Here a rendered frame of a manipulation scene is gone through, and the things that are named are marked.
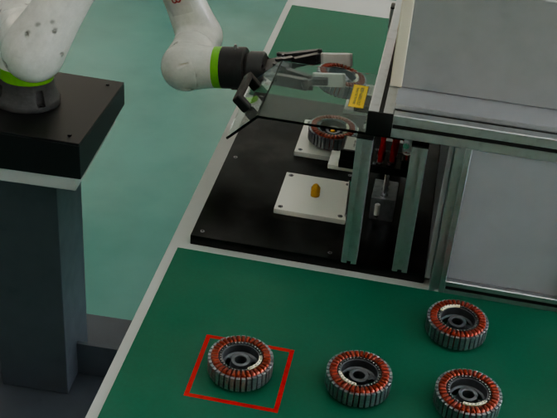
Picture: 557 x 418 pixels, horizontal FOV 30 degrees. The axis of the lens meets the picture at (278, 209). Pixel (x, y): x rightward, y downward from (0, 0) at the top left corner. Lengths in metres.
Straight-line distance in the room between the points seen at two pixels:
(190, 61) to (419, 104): 0.61
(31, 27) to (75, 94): 0.37
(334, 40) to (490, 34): 1.15
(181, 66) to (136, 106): 1.86
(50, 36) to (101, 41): 2.53
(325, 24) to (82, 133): 1.03
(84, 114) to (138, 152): 1.47
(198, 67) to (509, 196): 0.76
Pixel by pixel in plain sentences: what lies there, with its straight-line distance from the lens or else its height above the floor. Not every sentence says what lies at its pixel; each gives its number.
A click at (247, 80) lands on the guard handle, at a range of 2.03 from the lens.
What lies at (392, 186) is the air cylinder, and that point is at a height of 0.82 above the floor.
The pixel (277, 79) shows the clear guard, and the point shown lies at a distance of 2.03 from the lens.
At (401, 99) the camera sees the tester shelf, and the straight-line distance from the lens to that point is 1.90.
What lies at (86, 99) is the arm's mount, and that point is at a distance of 2.46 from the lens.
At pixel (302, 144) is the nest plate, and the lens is 2.38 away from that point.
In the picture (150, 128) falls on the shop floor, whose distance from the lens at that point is 4.00.
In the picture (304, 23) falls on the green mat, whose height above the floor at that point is 0.75.
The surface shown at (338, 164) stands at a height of 0.89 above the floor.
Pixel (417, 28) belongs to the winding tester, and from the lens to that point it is 1.89.
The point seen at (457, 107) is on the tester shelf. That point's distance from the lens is 1.90.
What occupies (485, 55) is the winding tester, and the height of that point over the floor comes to 1.20.
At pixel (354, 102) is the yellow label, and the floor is 1.07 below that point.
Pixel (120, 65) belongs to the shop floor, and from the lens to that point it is 4.47.
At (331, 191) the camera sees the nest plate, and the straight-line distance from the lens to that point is 2.22.
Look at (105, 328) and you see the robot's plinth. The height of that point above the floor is 0.02.
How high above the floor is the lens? 1.98
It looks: 34 degrees down
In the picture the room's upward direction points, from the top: 5 degrees clockwise
